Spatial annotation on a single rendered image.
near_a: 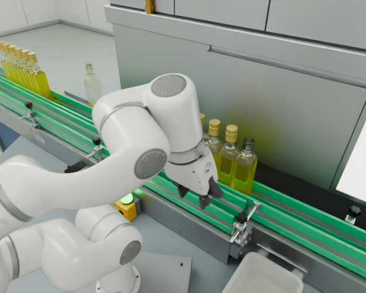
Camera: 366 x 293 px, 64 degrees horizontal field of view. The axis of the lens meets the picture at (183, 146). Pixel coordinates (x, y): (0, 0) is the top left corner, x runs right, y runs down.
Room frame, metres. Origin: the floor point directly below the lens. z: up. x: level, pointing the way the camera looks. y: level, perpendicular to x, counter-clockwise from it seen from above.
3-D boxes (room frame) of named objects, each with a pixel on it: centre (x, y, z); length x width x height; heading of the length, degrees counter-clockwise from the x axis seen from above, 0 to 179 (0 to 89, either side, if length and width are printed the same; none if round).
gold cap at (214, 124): (0.75, -0.10, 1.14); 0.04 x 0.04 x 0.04
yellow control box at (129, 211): (0.74, 0.21, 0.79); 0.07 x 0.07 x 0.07; 53
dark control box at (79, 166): (0.91, 0.44, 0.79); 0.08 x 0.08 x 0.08; 53
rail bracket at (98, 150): (0.86, 0.33, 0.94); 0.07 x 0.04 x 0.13; 143
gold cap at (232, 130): (0.72, -0.14, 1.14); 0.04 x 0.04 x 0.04
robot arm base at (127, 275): (0.42, 0.19, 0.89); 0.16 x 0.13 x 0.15; 168
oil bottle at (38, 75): (1.36, 0.71, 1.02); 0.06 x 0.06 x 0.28; 53
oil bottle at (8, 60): (1.49, 0.90, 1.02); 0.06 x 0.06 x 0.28; 53
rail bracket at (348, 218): (0.56, -0.49, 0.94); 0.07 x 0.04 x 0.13; 143
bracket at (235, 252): (0.55, -0.19, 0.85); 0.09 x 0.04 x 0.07; 143
